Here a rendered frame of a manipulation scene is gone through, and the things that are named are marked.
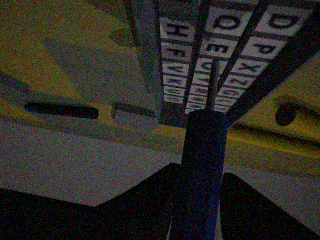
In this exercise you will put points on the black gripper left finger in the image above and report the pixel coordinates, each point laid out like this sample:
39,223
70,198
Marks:
144,212

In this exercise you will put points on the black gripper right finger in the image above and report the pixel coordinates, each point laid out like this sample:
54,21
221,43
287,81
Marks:
246,214

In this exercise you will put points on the keyboard with white letter keys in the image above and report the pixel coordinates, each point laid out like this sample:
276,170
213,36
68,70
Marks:
259,45

